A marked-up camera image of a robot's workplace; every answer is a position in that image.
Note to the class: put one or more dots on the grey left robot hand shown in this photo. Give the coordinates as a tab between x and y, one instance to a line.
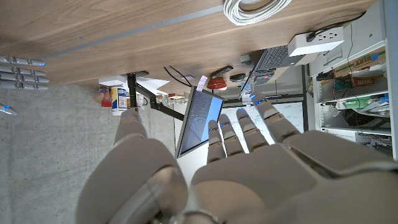
248	186

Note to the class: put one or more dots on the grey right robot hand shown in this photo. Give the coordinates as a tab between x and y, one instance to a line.
18	71

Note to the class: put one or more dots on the clear hand sanitizer bottle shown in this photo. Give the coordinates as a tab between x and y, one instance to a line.
247	93

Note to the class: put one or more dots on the black computer monitor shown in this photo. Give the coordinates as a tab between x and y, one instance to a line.
200	121

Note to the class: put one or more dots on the small white box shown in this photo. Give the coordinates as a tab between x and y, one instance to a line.
112	81

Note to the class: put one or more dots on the white wipes canister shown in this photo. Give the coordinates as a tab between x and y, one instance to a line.
119	101

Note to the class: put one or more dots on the red bowl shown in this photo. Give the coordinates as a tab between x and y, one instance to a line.
216	84

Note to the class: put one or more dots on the black computer mouse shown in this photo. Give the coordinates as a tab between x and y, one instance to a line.
237	77

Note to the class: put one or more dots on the white paper tag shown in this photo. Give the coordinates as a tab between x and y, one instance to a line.
202	83

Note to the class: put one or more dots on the black remote control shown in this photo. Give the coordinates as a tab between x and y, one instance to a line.
221	71

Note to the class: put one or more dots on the pink sticky note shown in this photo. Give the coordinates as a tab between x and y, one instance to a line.
187	77

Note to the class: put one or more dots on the small grey adapter block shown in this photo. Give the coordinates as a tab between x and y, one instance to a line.
245	59

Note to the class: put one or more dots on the large black keyboard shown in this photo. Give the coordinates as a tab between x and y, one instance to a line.
275	59

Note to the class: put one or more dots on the white paper sheet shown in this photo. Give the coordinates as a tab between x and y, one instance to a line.
152	84

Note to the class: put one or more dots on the white power strip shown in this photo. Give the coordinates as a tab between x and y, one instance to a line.
314	43

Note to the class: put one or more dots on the brown cardboard box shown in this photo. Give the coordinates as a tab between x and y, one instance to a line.
360	63

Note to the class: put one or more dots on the white shelf cabinet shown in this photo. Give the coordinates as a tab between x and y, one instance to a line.
370	34

